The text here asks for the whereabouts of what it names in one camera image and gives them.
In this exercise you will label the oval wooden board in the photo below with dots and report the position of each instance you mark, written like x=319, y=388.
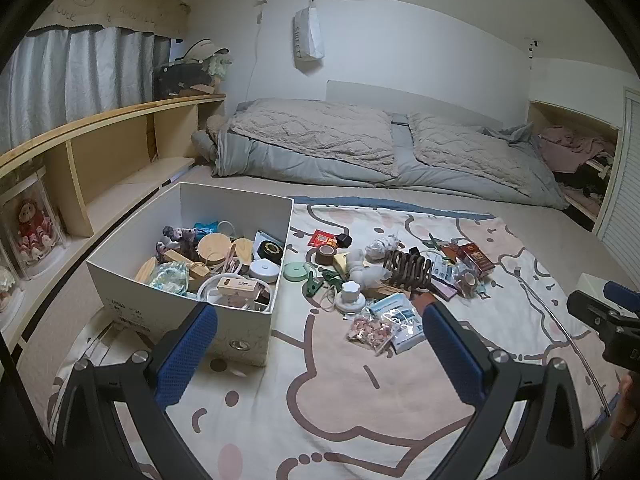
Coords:
x=147, y=268

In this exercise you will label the red doll in clear case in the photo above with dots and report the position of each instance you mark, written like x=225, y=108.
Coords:
x=32, y=230

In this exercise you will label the pink snack bag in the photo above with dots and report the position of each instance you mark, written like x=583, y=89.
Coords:
x=372, y=331

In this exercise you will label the small red packet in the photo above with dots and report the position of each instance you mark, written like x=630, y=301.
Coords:
x=322, y=237

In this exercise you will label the person's right hand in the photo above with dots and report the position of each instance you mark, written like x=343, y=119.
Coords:
x=625, y=402

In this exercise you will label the floral fabric pouch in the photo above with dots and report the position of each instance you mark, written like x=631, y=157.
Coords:
x=167, y=278

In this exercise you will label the mint green round case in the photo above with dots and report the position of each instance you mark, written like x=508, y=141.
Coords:
x=295, y=272

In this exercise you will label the grey window curtain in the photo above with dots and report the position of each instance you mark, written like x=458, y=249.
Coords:
x=75, y=70

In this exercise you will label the teal snack packet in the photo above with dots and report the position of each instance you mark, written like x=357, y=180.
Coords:
x=205, y=226

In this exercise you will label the dark plush toy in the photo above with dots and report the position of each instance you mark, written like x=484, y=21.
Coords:
x=182, y=77

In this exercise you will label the wooden closet niche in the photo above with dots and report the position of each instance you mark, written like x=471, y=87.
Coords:
x=570, y=116

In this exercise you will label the white hanging bag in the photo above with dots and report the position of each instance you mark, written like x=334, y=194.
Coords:
x=307, y=35

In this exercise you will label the grey duvet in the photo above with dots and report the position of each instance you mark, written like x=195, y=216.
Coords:
x=310, y=167

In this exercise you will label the plain white box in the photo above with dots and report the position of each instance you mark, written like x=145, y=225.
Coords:
x=592, y=285

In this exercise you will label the small black cube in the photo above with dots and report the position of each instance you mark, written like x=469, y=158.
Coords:
x=344, y=240

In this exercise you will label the green plastic clip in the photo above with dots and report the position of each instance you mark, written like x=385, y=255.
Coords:
x=312, y=287
x=330, y=276
x=432, y=242

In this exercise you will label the pale green plush toy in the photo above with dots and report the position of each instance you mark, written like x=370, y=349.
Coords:
x=220, y=64

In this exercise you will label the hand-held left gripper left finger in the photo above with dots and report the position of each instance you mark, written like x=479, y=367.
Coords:
x=187, y=355

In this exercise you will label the white louvered door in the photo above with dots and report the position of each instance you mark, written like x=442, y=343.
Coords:
x=625, y=185

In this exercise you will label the white doll in clear case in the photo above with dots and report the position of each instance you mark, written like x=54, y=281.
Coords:
x=6, y=287

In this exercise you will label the white round light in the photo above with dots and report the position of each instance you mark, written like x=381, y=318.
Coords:
x=264, y=270

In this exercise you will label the striped white fluffy toy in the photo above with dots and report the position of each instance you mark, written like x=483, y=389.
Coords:
x=382, y=246

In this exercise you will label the beige printed curtain valance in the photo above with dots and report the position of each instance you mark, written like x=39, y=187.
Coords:
x=100, y=0

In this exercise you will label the white round gadget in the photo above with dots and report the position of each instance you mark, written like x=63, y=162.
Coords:
x=350, y=301

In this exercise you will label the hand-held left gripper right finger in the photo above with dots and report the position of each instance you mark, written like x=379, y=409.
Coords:
x=452, y=355

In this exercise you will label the beige brimmed hat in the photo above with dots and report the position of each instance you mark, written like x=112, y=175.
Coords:
x=202, y=49

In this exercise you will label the printed cartoon blanket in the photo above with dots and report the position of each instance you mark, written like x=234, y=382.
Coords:
x=350, y=410

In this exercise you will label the black tape roll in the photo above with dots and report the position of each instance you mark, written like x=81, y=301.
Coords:
x=270, y=250

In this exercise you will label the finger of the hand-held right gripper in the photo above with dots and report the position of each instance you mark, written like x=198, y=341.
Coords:
x=620, y=291
x=587, y=307

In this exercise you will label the round wooden block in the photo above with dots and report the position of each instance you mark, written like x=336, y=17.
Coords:
x=214, y=247

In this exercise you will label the grey crochet doll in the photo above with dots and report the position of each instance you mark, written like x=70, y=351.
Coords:
x=176, y=234

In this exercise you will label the long wooden block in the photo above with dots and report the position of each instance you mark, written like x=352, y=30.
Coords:
x=192, y=265

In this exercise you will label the small yellow box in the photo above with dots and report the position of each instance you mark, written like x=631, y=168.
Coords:
x=341, y=261

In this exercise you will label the round wooden disc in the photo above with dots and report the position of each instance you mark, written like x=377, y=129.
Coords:
x=243, y=250

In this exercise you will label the purple crochet doll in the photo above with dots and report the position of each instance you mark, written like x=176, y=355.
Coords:
x=167, y=251

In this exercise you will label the pile of pink clothes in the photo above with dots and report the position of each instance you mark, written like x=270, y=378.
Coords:
x=575, y=145

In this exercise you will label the white cardboard storage box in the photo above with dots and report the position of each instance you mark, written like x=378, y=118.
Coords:
x=130, y=300

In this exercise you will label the purple notebook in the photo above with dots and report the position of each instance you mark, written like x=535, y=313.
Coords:
x=441, y=291

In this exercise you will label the cream labelled box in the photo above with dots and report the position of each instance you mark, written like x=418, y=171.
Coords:
x=237, y=290

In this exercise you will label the plastic brown tape roll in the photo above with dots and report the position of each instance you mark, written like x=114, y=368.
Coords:
x=467, y=282

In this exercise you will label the wooden shelf unit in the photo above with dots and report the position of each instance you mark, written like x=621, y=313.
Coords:
x=115, y=155

